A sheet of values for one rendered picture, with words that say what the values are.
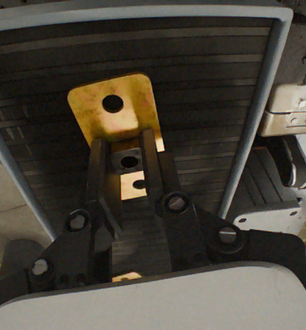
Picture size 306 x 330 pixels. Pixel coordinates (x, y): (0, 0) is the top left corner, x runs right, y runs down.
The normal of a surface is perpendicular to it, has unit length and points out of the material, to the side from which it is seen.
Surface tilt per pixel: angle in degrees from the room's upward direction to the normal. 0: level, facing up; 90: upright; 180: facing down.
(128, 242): 0
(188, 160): 0
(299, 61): 5
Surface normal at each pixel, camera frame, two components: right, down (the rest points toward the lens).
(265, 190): 0.00, -0.69
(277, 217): 0.11, 0.72
